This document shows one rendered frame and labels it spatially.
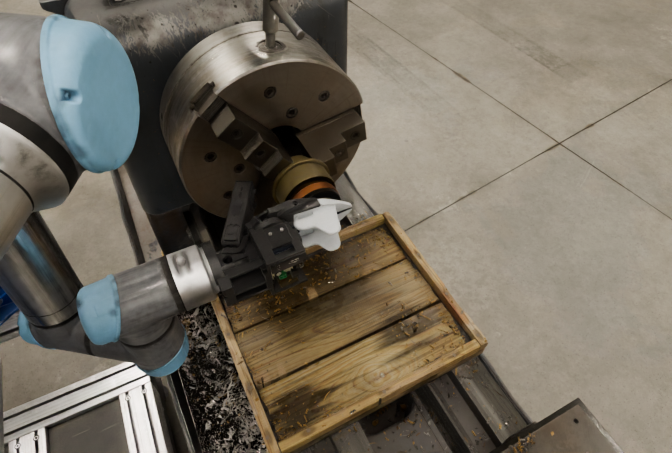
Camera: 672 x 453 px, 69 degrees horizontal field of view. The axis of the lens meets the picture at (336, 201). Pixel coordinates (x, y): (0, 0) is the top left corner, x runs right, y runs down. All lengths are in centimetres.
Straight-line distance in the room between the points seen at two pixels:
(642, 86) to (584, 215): 114
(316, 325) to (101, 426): 91
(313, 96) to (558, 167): 190
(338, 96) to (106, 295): 43
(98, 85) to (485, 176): 208
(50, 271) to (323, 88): 44
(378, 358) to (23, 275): 49
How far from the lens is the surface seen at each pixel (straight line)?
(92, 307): 63
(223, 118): 69
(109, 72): 43
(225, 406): 112
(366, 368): 79
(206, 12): 84
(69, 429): 163
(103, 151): 42
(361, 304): 84
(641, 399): 197
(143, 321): 64
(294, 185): 68
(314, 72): 73
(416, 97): 276
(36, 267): 66
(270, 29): 71
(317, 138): 77
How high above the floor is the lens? 161
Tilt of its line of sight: 48 degrees down
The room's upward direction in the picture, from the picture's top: straight up
